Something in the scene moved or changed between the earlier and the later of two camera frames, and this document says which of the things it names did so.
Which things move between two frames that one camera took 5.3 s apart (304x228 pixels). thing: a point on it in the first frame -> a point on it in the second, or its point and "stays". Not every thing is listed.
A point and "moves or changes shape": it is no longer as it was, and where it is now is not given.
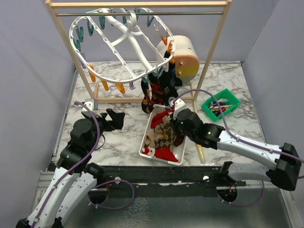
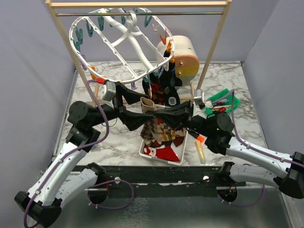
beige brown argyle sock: [163, 137] moves or changes shape
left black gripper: [118, 119] -> [132, 119]
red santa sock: [164, 153] stays
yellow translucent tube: [201, 153] stays
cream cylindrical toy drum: [185, 58] stays
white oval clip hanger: [118, 45] stays
